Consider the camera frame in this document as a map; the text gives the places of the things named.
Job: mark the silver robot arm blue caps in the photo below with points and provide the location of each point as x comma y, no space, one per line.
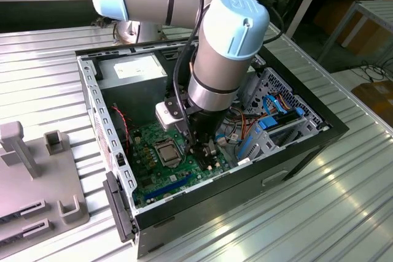
215,68

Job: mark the blue disk carrier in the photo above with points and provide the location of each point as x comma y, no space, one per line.
266,123

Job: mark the green motherboard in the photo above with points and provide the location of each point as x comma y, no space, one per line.
162,172

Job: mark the blue expansion slot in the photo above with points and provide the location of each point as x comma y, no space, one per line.
169,186

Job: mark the black open PC case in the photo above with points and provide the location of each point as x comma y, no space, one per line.
215,210

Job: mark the grey power supply unit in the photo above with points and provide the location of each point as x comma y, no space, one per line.
122,90

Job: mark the perforated grey disk bay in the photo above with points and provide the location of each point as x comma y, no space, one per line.
310,122

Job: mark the black plastic case latch strip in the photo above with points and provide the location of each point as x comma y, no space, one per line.
118,206

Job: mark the grey parts rack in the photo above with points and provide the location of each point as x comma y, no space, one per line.
46,182

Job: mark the brown cardboard box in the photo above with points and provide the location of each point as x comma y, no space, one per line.
365,36
377,96

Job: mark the blue carrier rail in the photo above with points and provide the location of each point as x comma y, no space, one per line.
244,148

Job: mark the grey metal frame table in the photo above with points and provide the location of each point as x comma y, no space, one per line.
377,9

